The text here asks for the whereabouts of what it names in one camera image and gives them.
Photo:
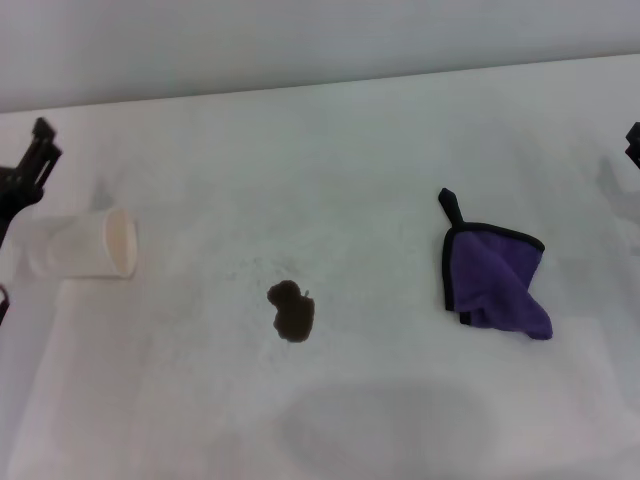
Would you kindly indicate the white paper cup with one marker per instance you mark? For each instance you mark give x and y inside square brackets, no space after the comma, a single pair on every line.
[75,245]

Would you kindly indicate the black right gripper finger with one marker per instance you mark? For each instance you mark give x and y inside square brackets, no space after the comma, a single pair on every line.
[635,145]

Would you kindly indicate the purple rag with black trim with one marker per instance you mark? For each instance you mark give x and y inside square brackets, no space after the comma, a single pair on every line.
[487,280]

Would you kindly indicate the black water stain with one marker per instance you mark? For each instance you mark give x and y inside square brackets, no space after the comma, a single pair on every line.
[294,314]

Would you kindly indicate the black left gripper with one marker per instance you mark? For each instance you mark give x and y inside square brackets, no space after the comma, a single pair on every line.
[12,192]

